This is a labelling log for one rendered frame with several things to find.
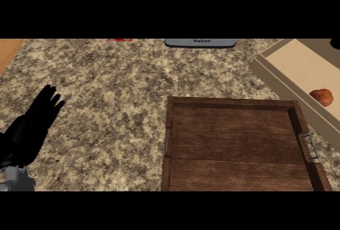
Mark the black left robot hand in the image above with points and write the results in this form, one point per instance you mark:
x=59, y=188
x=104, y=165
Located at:
x=31, y=125

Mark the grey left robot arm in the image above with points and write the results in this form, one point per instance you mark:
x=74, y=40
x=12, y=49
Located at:
x=15, y=179

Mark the brown wooden tray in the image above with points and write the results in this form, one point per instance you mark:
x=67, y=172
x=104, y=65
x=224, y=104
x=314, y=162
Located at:
x=238, y=146

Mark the beige cardboard box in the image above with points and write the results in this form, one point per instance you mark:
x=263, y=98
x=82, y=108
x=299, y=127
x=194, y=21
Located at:
x=300, y=75

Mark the orange-brown sweet potato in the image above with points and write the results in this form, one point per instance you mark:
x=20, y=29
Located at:
x=323, y=96

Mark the pale wooden board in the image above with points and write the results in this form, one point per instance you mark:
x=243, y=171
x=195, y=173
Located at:
x=9, y=52

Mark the red object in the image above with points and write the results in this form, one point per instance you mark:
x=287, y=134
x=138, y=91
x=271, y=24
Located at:
x=120, y=39

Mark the grey flat appliance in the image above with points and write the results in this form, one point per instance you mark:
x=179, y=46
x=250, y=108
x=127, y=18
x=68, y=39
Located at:
x=200, y=42

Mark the black object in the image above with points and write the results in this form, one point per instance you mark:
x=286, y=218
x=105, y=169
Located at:
x=336, y=43

